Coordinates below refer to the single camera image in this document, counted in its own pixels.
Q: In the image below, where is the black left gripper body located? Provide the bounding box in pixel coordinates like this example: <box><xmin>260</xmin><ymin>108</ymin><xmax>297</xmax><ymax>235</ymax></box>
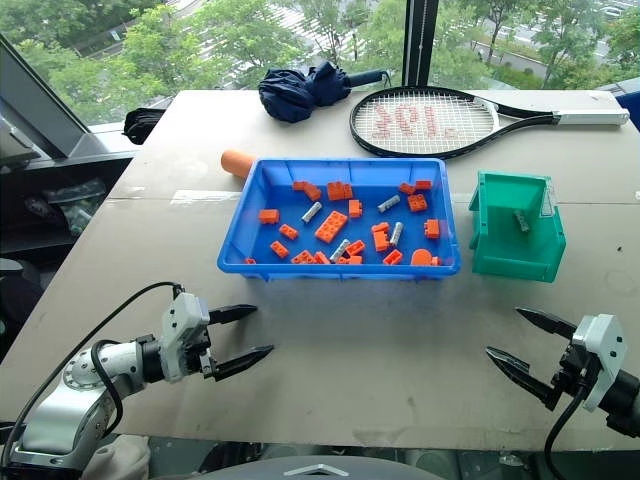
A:
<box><xmin>185</xmin><ymin>312</ymin><xmax>222</xmax><ymax>383</ymax></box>

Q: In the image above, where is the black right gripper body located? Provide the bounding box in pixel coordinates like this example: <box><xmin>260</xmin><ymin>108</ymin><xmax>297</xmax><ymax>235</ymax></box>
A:
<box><xmin>548</xmin><ymin>339</ymin><xmax>602</xmax><ymax>402</ymax></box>

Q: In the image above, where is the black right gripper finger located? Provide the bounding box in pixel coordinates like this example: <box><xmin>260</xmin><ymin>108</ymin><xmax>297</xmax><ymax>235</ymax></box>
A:
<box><xmin>485</xmin><ymin>346</ymin><xmax>562</xmax><ymax>412</ymax></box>
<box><xmin>514</xmin><ymin>307</ymin><xmax>579</xmax><ymax>341</ymax></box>

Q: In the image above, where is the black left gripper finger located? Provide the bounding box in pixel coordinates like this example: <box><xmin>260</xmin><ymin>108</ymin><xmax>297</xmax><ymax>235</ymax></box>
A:
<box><xmin>213</xmin><ymin>344</ymin><xmax>276</xmax><ymax>383</ymax></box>
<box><xmin>208</xmin><ymin>304</ymin><xmax>259</xmax><ymax>326</ymax></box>

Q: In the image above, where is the green plastic bin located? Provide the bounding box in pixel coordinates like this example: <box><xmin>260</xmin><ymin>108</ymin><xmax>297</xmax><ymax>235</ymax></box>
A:
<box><xmin>467</xmin><ymin>169</ymin><xmax>568</xmax><ymax>285</ymax></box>

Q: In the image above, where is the blue plastic tray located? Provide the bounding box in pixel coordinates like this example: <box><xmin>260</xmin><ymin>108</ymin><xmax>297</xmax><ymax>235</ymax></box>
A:
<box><xmin>216</xmin><ymin>157</ymin><xmax>462</xmax><ymax>283</ymax></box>

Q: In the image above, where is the orange 2x4 LEGO brick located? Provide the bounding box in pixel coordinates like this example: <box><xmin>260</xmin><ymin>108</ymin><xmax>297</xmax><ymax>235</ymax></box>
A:
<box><xmin>313</xmin><ymin>209</ymin><xmax>350</xmax><ymax>244</ymax></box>

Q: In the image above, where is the beige cloth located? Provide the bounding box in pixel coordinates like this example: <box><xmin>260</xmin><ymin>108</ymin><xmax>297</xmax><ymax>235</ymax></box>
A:
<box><xmin>82</xmin><ymin>433</ymin><xmax>152</xmax><ymax>480</ymax></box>

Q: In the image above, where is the dark rounded shape white chevron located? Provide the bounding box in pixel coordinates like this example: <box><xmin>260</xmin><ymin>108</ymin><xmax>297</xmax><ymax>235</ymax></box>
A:
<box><xmin>189</xmin><ymin>452</ymin><xmax>454</xmax><ymax>480</ymax></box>

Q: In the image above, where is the orange cylinder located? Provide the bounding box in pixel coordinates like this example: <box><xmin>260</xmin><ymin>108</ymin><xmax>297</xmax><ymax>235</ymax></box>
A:
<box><xmin>220</xmin><ymin>148</ymin><xmax>259</xmax><ymax>181</ymax></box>

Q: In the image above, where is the clear bag of parts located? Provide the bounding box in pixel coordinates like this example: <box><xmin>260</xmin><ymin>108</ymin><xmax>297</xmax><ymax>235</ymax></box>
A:
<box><xmin>42</xmin><ymin>180</ymin><xmax>108</xmax><ymax>237</ymax></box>

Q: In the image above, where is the black white tennis racket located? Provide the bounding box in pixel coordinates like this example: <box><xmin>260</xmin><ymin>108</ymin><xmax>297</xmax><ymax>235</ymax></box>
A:
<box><xmin>349</xmin><ymin>85</ymin><xmax>632</xmax><ymax>163</ymax></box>

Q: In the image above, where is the navy folded umbrella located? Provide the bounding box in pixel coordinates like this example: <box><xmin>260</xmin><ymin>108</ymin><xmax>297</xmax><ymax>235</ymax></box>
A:
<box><xmin>257</xmin><ymin>60</ymin><xmax>393</xmax><ymax>123</ymax></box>

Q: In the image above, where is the blue object by window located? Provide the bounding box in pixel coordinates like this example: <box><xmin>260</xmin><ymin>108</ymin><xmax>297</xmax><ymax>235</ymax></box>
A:
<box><xmin>593</xmin><ymin>78</ymin><xmax>640</xmax><ymax>132</ymax></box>

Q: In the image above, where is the grey slanted panel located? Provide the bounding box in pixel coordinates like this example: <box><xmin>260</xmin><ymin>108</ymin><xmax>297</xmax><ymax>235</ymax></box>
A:
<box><xmin>0</xmin><ymin>33</ymin><xmax>92</xmax><ymax>162</ymax></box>

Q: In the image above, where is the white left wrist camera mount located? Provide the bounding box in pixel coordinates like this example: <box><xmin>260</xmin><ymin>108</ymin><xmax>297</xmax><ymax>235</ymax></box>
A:
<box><xmin>159</xmin><ymin>292</ymin><xmax>212</xmax><ymax>385</ymax></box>

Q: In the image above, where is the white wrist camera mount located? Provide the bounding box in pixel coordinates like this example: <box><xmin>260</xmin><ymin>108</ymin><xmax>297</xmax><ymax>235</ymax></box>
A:
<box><xmin>570</xmin><ymin>313</ymin><xmax>628</xmax><ymax>413</ymax></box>
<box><xmin>159</xmin><ymin>292</ymin><xmax>212</xmax><ymax>385</ymax></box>

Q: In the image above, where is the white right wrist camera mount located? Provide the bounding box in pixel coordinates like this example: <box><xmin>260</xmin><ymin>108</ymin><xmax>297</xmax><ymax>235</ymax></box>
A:
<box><xmin>570</xmin><ymin>313</ymin><xmax>628</xmax><ymax>413</ymax></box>

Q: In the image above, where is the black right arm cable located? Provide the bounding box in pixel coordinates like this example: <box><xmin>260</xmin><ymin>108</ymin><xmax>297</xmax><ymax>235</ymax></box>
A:
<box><xmin>543</xmin><ymin>383</ymin><xmax>590</xmax><ymax>480</ymax></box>

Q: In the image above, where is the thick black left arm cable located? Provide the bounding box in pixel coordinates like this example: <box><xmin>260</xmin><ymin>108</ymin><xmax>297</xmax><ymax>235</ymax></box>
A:
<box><xmin>90</xmin><ymin>339</ymin><xmax>125</xmax><ymax>444</ymax></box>

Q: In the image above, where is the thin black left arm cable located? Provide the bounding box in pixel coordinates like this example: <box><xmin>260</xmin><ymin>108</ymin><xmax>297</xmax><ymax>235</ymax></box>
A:
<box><xmin>0</xmin><ymin>281</ymin><xmax>184</xmax><ymax>469</ymax></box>

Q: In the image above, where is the black window frame post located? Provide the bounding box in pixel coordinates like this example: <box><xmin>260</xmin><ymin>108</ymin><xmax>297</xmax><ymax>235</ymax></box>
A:
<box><xmin>401</xmin><ymin>0</ymin><xmax>442</xmax><ymax>89</ymax></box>

